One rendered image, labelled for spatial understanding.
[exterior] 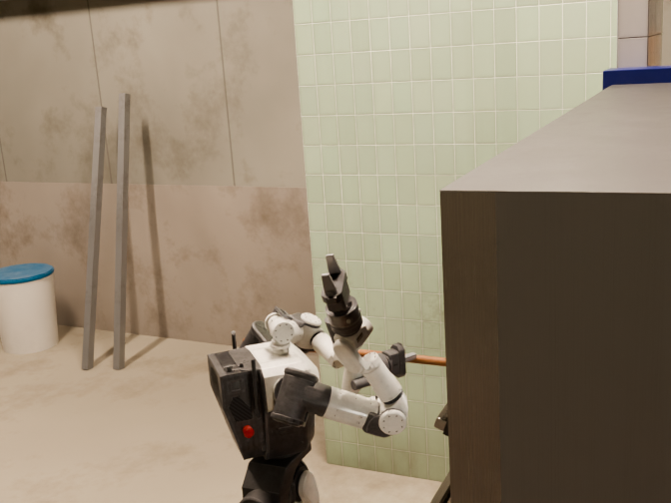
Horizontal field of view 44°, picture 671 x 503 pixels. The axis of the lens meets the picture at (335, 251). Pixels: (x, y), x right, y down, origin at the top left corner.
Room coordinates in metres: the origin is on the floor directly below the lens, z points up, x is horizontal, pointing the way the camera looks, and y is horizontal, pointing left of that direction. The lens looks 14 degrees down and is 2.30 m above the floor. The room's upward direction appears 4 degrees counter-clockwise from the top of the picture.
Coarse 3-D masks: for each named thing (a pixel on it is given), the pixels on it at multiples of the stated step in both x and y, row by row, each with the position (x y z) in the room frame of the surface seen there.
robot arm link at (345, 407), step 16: (336, 400) 2.14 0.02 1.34; (352, 400) 2.15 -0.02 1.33; (368, 400) 2.17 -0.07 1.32; (336, 416) 2.13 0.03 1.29; (352, 416) 2.13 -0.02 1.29; (368, 416) 2.13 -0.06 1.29; (384, 416) 2.11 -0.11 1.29; (400, 416) 2.11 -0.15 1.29; (368, 432) 2.13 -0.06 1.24; (384, 432) 2.12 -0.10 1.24
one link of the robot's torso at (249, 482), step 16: (256, 464) 2.29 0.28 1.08; (272, 464) 2.28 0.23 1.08; (288, 464) 2.27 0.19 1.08; (304, 464) 2.41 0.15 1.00; (256, 480) 2.26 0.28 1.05; (272, 480) 2.24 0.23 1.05; (288, 480) 2.26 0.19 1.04; (256, 496) 2.20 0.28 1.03; (272, 496) 2.21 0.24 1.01; (288, 496) 2.25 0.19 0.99
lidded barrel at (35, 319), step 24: (24, 264) 6.87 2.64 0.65; (48, 264) 6.81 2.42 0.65; (0, 288) 6.42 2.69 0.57; (24, 288) 6.42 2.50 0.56; (48, 288) 6.57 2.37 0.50; (0, 312) 6.46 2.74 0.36; (24, 312) 6.43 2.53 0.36; (48, 312) 6.55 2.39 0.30; (0, 336) 6.57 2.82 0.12; (24, 336) 6.43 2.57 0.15; (48, 336) 6.54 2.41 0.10
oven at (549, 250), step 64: (576, 128) 1.68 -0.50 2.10; (640, 128) 1.61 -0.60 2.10; (448, 192) 1.08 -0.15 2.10; (512, 192) 1.04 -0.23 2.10; (576, 192) 1.01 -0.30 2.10; (640, 192) 0.98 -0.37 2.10; (448, 256) 1.08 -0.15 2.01; (512, 256) 1.04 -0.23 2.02; (576, 256) 1.01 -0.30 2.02; (640, 256) 0.98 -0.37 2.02; (448, 320) 1.08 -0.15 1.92; (512, 320) 1.04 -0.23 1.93; (576, 320) 1.01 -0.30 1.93; (640, 320) 0.98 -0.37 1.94; (448, 384) 1.09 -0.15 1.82; (512, 384) 1.05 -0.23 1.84; (576, 384) 1.01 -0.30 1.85; (640, 384) 0.98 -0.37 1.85; (512, 448) 1.05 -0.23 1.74; (576, 448) 1.01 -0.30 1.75; (640, 448) 0.98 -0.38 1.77
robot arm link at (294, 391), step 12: (288, 384) 2.14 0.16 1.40; (300, 384) 2.13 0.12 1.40; (312, 384) 2.15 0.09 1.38; (324, 384) 2.17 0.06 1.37; (288, 396) 2.12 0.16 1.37; (300, 396) 2.12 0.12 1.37; (312, 396) 2.13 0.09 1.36; (324, 396) 2.13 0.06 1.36; (276, 408) 2.12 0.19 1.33; (288, 408) 2.10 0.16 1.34; (300, 408) 2.11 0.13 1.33; (312, 408) 2.13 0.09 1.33; (324, 408) 2.13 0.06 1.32
